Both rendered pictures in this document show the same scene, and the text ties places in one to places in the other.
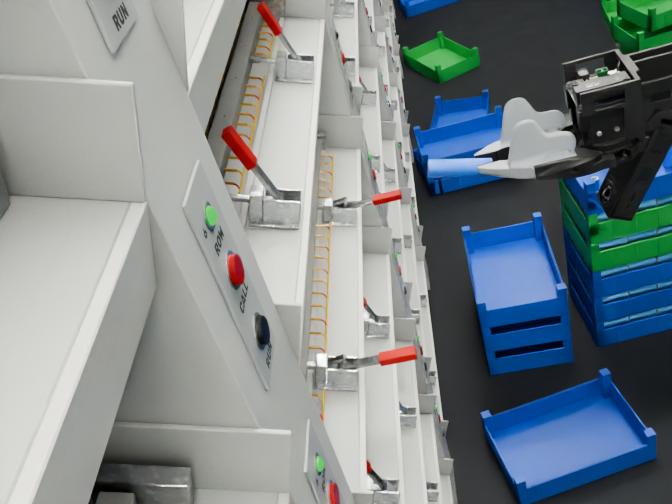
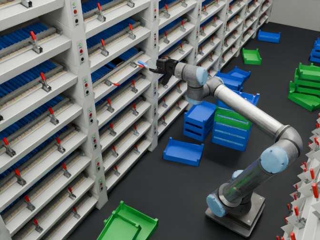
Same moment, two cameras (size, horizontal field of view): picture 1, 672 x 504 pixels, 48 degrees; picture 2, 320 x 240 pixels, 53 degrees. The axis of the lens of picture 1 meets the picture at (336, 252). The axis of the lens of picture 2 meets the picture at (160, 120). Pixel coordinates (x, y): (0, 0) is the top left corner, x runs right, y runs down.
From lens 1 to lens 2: 1.32 m
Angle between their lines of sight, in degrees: 15
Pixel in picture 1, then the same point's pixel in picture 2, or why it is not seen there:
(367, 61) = (191, 44)
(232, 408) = (74, 63)
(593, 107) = (157, 62)
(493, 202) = not seen: hidden behind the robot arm
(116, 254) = (65, 42)
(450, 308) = not seen: hidden behind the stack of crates
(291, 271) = (99, 60)
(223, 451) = (72, 67)
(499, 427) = (173, 143)
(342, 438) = (101, 90)
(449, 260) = not seen: hidden behind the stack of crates
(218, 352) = (74, 56)
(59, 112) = (67, 30)
